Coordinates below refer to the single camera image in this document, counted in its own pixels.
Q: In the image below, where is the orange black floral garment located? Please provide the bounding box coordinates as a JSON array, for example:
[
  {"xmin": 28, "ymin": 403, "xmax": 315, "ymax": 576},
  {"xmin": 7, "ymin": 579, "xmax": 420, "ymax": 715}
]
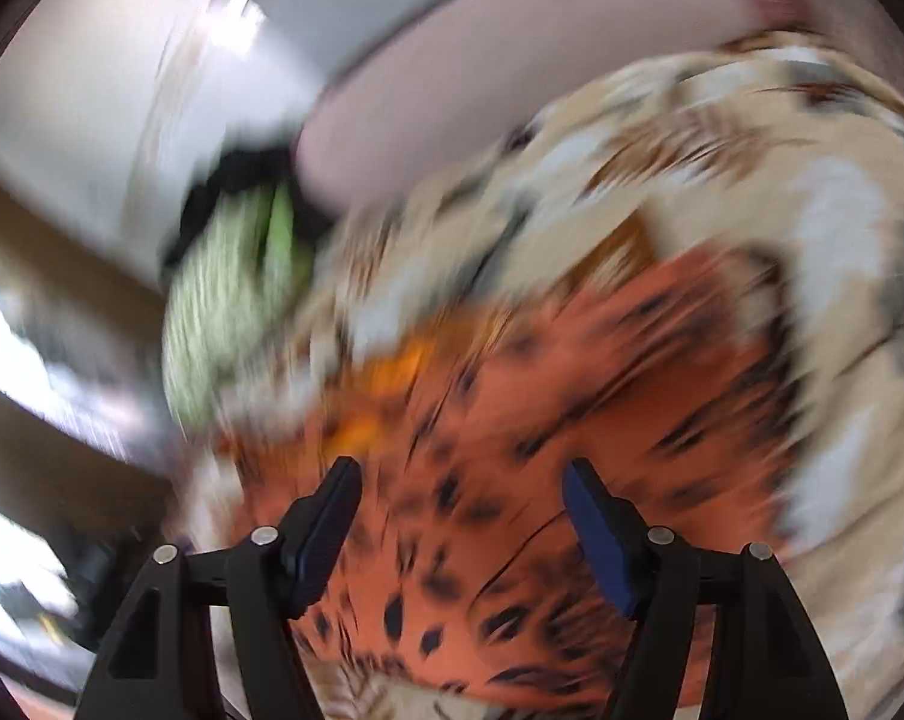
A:
[{"xmin": 224, "ymin": 245, "xmax": 798, "ymax": 710}]

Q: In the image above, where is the brown wooden furniture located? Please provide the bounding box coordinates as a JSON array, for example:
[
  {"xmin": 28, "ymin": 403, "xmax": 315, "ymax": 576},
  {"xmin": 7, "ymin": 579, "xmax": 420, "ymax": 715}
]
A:
[{"xmin": 0, "ymin": 184, "xmax": 178, "ymax": 533}]

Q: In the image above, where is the beige leaf-pattern fleece blanket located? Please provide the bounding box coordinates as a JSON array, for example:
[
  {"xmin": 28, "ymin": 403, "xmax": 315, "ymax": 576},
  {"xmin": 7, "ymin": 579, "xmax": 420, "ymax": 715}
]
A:
[{"xmin": 185, "ymin": 32, "xmax": 904, "ymax": 718}]

